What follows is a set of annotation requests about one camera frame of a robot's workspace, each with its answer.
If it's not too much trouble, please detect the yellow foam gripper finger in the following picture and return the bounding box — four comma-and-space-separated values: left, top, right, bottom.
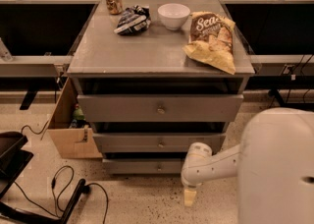
183, 188, 197, 206

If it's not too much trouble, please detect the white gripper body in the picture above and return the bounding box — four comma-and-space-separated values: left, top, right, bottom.
181, 142, 212, 188

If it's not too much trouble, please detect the grey bottom drawer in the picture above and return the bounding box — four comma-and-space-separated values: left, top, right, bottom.
103, 159, 183, 174

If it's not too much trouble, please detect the grey drawer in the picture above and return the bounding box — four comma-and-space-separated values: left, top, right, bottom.
78, 94, 243, 123
93, 134, 226, 153
103, 159, 183, 174

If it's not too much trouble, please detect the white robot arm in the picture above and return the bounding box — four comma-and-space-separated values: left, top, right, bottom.
181, 108, 314, 224

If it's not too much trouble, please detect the grey middle drawer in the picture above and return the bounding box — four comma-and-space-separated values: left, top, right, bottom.
93, 134, 226, 153

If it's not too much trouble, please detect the grey top drawer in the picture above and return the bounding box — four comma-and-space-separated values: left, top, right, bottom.
78, 94, 243, 123

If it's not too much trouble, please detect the grey drawer cabinet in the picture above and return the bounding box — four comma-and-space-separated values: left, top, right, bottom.
68, 0, 254, 162

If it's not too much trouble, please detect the black table leg right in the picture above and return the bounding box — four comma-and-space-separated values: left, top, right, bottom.
268, 89, 286, 107

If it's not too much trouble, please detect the yellow brown chip bag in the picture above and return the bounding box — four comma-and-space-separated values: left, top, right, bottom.
183, 11, 236, 75

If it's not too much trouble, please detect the cardboard box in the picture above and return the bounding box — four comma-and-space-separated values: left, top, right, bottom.
47, 79, 102, 159

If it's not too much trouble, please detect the green bottle in box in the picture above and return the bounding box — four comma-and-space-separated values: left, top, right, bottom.
73, 104, 85, 121

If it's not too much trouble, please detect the white bowl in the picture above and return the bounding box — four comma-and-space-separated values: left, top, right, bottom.
158, 3, 190, 30

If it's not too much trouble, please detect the right grey desk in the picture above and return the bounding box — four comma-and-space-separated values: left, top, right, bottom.
220, 0, 314, 76

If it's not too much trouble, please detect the grey desk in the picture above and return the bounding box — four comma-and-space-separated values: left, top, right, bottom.
220, 0, 314, 76
0, 0, 99, 77

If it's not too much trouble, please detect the dark blue snack bag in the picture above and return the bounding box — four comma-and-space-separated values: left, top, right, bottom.
114, 5, 151, 35

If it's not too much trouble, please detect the black chair base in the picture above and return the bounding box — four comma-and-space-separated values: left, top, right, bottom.
0, 131, 91, 224

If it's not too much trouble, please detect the left grey desk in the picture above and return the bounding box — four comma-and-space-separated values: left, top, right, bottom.
0, 0, 99, 77

